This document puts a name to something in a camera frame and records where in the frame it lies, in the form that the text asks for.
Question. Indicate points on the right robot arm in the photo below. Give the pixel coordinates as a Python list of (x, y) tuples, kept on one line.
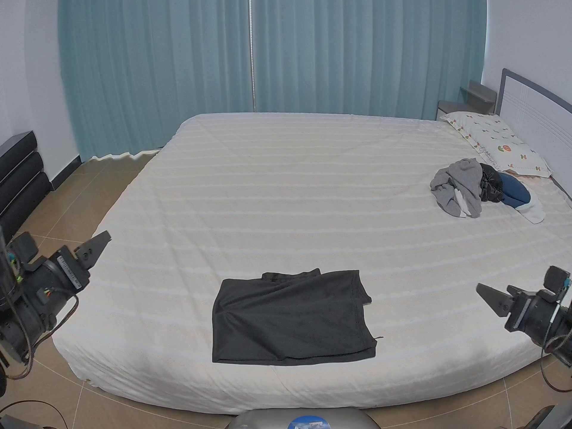
[(565, 351)]

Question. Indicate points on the white printed pillow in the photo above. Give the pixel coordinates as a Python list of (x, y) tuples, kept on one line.
[(496, 143)]

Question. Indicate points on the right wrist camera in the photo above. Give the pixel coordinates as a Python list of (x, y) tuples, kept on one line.
[(556, 282)]

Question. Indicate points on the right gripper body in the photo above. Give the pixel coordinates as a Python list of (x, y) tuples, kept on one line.
[(536, 322)]

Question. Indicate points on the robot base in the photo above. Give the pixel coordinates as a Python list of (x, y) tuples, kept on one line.
[(268, 420)]

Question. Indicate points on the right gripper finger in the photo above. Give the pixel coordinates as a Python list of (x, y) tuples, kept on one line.
[(496, 300)]

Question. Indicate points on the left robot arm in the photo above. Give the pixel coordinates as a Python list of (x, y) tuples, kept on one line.
[(13, 338)]

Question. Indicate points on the black T-shirt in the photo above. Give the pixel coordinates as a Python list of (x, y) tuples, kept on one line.
[(290, 320)]

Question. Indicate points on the grey garment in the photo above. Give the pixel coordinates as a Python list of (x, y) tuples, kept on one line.
[(460, 186)]

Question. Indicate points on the white garment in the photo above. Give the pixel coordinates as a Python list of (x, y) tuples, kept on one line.
[(534, 212)]

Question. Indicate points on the dark blue garment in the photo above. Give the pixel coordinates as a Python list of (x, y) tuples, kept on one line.
[(516, 190)]

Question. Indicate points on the bed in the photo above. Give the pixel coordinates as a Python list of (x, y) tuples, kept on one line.
[(290, 195)]

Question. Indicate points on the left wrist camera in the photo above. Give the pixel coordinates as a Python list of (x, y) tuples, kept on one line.
[(24, 250)]

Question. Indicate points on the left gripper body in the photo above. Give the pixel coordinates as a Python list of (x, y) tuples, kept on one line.
[(49, 293)]

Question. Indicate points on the black glossy garment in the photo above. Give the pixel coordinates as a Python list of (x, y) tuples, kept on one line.
[(490, 186)]

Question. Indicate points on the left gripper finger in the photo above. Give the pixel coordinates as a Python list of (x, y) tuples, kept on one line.
[(91, 253)]

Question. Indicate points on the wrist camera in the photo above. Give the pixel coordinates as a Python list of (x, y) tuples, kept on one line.
[(556, 282), (24, 250)]

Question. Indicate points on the grey bedside table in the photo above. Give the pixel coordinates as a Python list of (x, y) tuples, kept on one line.
[(464, 103)]

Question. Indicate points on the black chest of drawers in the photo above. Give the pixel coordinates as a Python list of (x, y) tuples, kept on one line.
[(20, 181)]

